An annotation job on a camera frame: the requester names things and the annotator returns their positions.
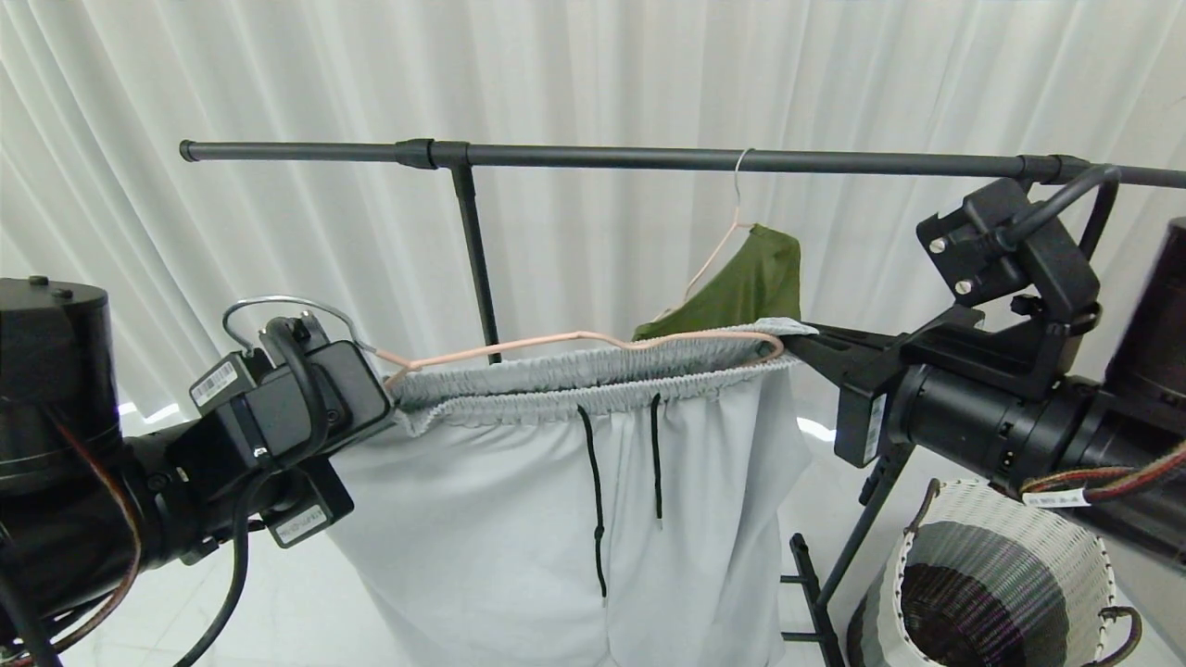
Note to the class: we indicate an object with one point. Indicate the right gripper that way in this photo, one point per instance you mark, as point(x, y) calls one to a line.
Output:
point(964, 426)

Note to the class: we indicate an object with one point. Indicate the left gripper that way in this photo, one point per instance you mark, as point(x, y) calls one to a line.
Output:
point(195, 482)

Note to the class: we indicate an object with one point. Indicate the green long-sleeved shirt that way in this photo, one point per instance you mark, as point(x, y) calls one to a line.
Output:
point(750, 287)

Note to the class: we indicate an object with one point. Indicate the pink clothes hanger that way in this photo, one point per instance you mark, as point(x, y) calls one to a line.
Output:
point(718, 255)
point(519, 345)

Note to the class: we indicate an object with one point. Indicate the white laundry basket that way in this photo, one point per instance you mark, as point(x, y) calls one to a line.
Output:
point(991, 556)

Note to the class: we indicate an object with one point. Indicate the black clothes rack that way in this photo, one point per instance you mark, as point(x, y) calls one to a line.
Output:
point(649, 157)

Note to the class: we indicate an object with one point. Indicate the white curtain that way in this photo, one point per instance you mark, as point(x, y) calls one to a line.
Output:
point(278, 74)

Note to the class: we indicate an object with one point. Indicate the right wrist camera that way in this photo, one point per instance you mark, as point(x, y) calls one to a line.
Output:
point(1019, 259)

